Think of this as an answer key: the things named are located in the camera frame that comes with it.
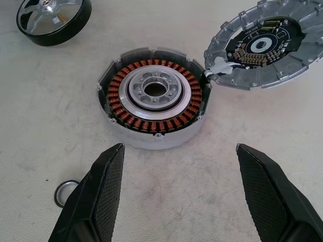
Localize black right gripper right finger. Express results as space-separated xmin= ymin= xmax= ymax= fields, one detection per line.
xmin=235 ymin=143 xmax=323 ymax=242

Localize small silver ring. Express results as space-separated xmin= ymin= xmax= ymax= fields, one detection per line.
xmin=55 ymin=179 xmax=81 ymax=209

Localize black white round tape roll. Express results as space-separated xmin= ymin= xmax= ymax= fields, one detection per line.
xmin=203 ymin=0 xmax=323 ymax=92

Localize black rotor wheel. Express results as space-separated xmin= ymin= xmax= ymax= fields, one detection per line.
xmin=16 ymin=0 xmax=92 ymax=47

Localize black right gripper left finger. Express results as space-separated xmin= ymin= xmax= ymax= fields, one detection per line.
xmin=48 ymin=143 xmax=126 ymax=242

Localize silver motor housing copper windings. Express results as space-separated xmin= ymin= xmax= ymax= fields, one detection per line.
xmin=96 ymin=46 xmax=213 ymax=151

